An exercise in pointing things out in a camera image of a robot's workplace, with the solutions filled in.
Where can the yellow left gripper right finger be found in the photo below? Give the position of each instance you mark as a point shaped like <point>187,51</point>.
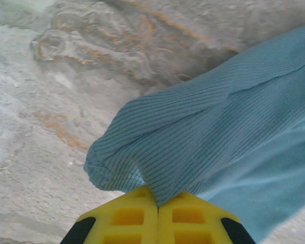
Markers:
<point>185,216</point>

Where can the teal ribbed tank top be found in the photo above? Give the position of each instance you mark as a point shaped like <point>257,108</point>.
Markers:
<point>206,132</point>

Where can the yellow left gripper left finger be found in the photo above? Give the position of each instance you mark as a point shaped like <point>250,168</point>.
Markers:
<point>132,216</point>

